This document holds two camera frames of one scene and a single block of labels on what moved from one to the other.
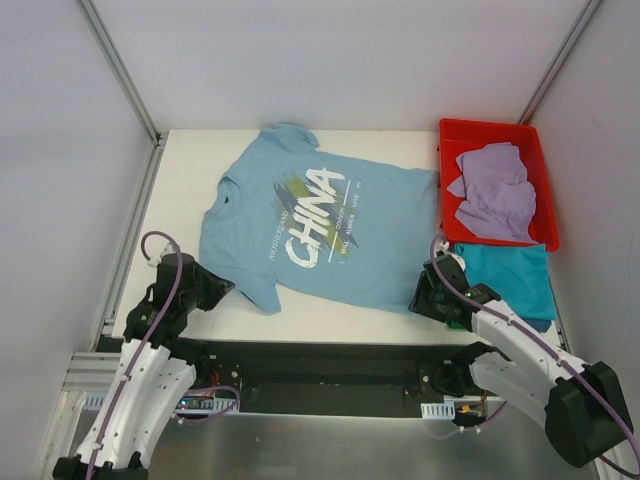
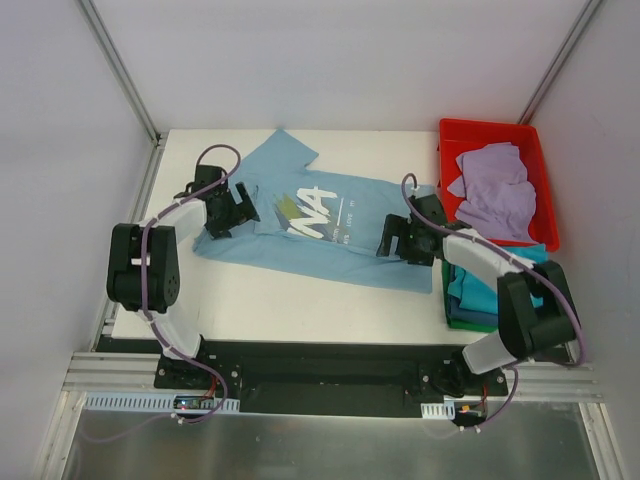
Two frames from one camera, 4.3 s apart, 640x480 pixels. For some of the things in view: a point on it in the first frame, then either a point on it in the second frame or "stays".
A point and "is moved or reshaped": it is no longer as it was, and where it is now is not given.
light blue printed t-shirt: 290,214 is moved or reshaped
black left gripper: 214,288 to 233,211
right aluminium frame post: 559,62 stays
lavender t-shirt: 499,202 stays
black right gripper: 426,298 to 400,239
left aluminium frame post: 122,71 stays
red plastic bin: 459,136 stays
